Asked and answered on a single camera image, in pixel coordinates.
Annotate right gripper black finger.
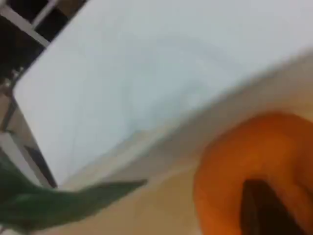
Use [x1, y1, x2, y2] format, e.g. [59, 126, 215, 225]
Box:
[241, 180, 306, 235]

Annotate orange toy fruit with stem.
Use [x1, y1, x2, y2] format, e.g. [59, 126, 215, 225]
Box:
[193, 111, 313, 235]

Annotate white canvas bag green handles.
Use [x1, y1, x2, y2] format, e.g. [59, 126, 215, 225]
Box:
[0, 46, 313, 235]

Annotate grey metal table leg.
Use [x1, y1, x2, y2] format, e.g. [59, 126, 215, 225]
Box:
[0, 95, 58, 189]

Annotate white metal frame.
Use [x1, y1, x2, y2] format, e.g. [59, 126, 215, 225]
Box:
[0, 0, 59, 47]

